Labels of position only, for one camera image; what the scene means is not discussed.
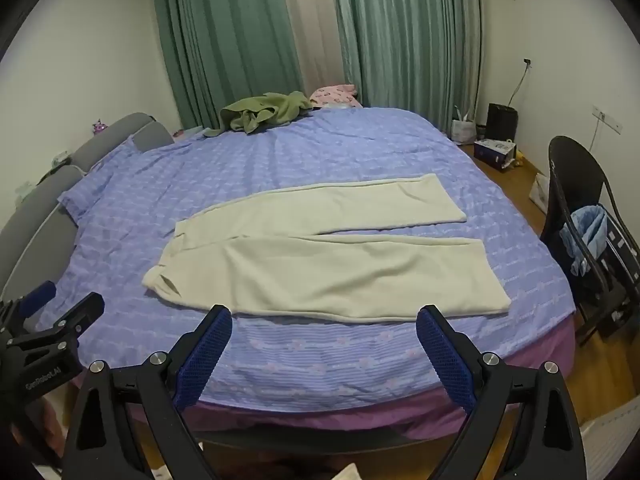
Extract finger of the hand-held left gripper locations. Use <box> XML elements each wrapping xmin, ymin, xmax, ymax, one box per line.
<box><xmin>36</xmin><ymin>291</ymin><xmax>106</xmax><ymax>342</ymax></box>
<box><xmin>19</xmin><ymin>280</ymin><xmax>57</xmax><ymax>312</ymax></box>

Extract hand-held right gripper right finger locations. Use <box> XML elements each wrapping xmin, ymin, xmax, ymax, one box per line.
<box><xmin>416</xmin><ymin>304</ymin><xmax>586</xmax><ymax>480</ymax></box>

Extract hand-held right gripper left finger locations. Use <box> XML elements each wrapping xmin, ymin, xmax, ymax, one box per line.
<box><xmin>62</xmin><ymin>304</ymin><xmax>233</xmax><ymax>480</ymax></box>

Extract cream pants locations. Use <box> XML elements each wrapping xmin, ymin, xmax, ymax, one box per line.
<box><xmin>141</xmin><ymin>173</ymin><xmax>512</xmax><ymax>322</ymax></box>

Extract grey padded headboard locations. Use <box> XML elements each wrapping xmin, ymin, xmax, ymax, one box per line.
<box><xmin>0</xmin><ymin>112</ymin><xmax>176</xmax><ymax>306</ymax></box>

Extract magenta bed sheet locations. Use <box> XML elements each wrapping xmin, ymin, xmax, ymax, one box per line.
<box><xmin>70</xmin><ymin>320</ymin><xmax>577</xmax><ymax>445</ymax></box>

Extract white radiator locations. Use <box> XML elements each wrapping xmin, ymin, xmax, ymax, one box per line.
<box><xmin>581</xmin><ymin>400</ymin><xmax>640</xmax><ymax>480</ymax></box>

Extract light blue cloth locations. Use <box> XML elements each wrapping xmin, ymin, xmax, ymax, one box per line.
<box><xmin>559</xmin><ymin>203</ymin><xmax>609</xmax><ymax>277</ymax></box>

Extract white paper bag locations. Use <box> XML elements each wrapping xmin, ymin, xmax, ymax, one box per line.
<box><xmin>528</xmin><ymin>172</ymin><xmax>551</xmax><ymax>209</ymax></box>

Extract white bedside table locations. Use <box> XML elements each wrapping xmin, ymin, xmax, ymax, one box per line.
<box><xmin>172</xmin><ymin>127</ymin><xmax>221</xmax><ymax>142</ymax></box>

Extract blue and white box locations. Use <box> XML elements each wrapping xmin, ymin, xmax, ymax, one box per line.
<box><xmin>472</xmin><ymin>138</ymin><xmax>518</xmax><ymax>172</ymax></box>

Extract black wicker chair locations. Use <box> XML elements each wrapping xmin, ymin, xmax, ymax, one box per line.
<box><xmin>539</xmin><ymin>135</ymin><xmax>640</xmax><ymax>347</ymax></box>

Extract bed with purple cover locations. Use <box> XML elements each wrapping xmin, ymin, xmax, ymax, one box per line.
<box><xmin>37</xmin><ymin>105</ymin><xmax>572</xmax><ymax>409</ymax></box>

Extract green garment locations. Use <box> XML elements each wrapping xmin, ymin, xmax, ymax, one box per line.
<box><xmin>204</xmin><ymin>91</ymin><xmax>315</xmax><ymax>138</ymax></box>

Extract pink printed garment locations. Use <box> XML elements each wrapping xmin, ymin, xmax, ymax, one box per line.
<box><xmin>308</xmin><ymin>84</ymin><xmax>362</xmax><ymax>109</ymax></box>

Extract green curtain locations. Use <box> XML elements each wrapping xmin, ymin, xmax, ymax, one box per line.
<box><xmin>330</xmin><ymin>0</ymin><xmax>484</xmax><ymax>131</ymax></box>
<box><xmin>150</xmin><ymin>0</ymin><xmax>306</xmax><ymax>131</ymax></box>

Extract beige sheer curtain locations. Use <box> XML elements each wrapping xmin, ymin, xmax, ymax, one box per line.
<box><xmin>277</xmin><ymin>0</ymin><xmax>352</xmax><ymax>95</ymax></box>

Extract black power cable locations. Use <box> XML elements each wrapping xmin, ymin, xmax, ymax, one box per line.
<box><xmin>506</xmin><ymin>65</ymin><xmax>529</xmax><ymax>107</ymax></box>

